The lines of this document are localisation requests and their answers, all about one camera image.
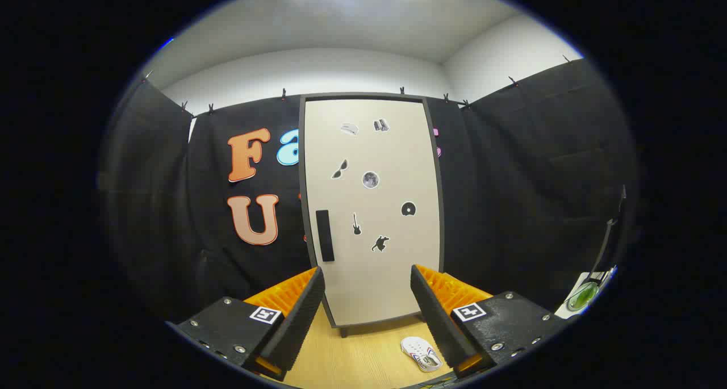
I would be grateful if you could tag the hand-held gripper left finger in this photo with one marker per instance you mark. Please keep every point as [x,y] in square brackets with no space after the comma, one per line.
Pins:
[301,321]

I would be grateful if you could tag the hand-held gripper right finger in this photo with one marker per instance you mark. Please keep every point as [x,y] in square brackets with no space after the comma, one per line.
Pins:
[437,321]

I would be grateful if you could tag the white shoe striped side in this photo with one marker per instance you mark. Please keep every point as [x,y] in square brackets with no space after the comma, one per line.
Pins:
[417,352]

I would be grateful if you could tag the dark grey shoe cabinet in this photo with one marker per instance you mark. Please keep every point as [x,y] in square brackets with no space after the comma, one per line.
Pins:
[344,332]

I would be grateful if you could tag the black backdrop cloth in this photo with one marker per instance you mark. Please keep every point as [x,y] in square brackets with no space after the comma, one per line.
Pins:
[511,196]

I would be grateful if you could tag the green round object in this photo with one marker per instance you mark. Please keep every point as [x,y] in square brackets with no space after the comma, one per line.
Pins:
[582,296]

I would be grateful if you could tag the black stand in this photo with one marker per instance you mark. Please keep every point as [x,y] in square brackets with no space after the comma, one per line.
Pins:
[608,235]

